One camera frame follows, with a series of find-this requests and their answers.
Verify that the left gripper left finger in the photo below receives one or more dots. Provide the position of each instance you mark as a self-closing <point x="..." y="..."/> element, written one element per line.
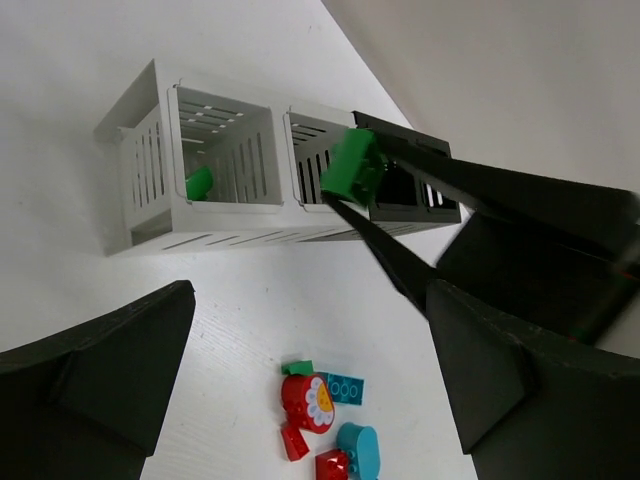
<point x="89" y="402"/>

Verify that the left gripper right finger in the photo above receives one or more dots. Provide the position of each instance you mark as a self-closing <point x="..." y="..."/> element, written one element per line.
<point x="528" y="403"/>

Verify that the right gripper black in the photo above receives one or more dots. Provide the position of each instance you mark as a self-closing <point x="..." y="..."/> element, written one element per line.
<point x="544" y="283"/>

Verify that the green lego brick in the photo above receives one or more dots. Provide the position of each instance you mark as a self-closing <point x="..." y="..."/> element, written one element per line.
<point x="357" y="169"/>

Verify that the small green lego piece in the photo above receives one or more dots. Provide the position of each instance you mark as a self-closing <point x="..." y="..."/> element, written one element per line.
<point x="299" y="367"/>

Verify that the red round flower lego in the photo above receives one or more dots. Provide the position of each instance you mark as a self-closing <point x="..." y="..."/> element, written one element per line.
<point x="307" y="403"/>

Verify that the black slotted double container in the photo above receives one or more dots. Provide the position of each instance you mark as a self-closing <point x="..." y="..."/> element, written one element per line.
<point x="401" y="196"/>

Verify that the teal rounded lego brick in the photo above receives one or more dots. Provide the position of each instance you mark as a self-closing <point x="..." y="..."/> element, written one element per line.
<point x="360" y="444"/>

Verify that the teal long lego plate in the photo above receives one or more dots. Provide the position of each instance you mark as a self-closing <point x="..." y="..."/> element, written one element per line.
<point x="344" y="389"/>

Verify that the red long lego brick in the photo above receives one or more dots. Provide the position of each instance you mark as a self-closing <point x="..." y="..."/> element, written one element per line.
<point x="334" y="464"/>

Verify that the small red lego piece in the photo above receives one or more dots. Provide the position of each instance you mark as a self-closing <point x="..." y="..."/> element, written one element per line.
<point x="294" y="443"/>

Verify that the green lego in container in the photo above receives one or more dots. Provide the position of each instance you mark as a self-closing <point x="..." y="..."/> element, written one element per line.
<point x="199" y="184"/>

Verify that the white slotted double container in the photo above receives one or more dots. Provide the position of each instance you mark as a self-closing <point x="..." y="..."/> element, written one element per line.
<point x="207" y="163"/>

